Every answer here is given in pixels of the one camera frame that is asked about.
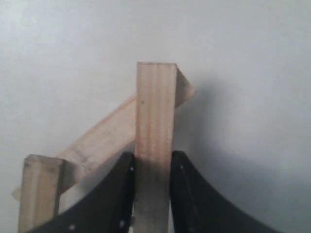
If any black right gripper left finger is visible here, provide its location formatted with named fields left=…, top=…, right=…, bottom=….
left=32, top=152, right=135, bottom=233

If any diagonal wooden stick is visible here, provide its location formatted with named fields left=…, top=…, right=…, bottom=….
left=18, top=154, right=65, bottom=233

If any horizontal wooden stick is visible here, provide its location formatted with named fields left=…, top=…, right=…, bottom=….
left=11, top=67, right=196, bottom=202
left=133, top=63, right=177, bottom=233

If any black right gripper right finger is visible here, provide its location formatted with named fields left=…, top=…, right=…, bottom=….
left=170, top=151, right=276, bottom=233

